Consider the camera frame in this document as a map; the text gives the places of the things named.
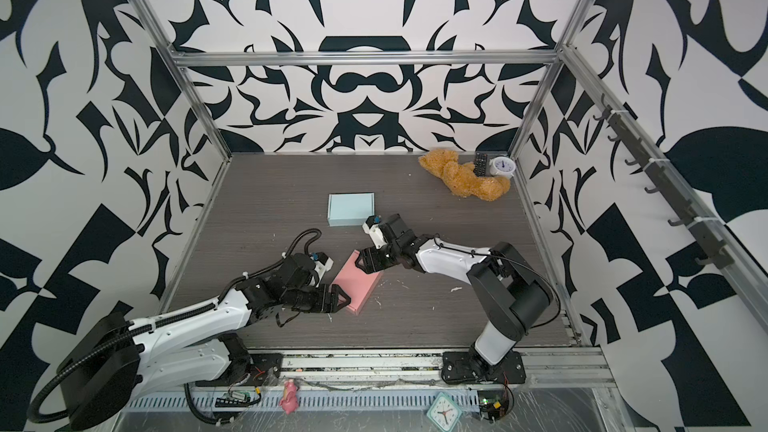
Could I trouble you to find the pink paper box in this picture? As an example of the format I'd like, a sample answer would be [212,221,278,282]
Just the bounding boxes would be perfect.
[333,250,383,315]

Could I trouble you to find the light blue paper box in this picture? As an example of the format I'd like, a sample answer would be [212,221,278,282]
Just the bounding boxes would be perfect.
[327,193,375,227]

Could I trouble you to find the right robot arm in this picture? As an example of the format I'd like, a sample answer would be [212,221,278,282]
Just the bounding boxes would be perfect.
[356,214,559,366]

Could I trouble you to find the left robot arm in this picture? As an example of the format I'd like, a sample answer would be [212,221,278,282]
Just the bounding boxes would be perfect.
[58,253,351,431]

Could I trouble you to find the brown teddy bear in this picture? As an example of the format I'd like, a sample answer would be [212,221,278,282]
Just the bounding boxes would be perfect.
[418,149,511,202]

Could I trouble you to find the black remote control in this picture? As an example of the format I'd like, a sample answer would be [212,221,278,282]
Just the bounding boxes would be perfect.
[473,152,488,177]

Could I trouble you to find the pink small toy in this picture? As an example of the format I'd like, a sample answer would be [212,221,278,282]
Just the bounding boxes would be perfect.
[279,379,299,414]

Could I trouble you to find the green circuit board left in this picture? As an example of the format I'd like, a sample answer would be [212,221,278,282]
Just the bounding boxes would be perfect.
[214,388,262,409]

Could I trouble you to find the white round alarm clock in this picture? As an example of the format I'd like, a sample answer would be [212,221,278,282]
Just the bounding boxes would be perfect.
[487,156,517,179]

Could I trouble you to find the teal square clock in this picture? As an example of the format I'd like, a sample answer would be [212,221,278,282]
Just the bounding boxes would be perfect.
[427,392,463,432]

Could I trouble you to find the circuit board right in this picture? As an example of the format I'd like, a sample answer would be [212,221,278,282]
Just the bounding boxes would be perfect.
[478,389,515,423]

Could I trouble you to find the black corrugated cable left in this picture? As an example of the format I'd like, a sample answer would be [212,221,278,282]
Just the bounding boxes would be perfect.
[26,227,325,427]

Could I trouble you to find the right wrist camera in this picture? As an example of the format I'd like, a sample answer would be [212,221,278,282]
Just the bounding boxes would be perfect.
[363,215,388,249]

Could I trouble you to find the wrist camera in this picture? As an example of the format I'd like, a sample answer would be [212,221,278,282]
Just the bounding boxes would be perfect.
[311,252,334,285]
[363,215,388,249]

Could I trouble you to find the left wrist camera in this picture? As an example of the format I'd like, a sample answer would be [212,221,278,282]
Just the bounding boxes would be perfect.
[311,252,334,285]

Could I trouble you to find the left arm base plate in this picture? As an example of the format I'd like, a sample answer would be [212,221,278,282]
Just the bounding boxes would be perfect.
[194,353,283,387]

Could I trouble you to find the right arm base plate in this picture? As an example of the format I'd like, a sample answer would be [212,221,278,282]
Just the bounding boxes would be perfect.
[440,349,527,385]

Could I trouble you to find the black coat hook rail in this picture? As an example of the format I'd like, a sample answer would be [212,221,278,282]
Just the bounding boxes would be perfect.
[595,105,736,270]

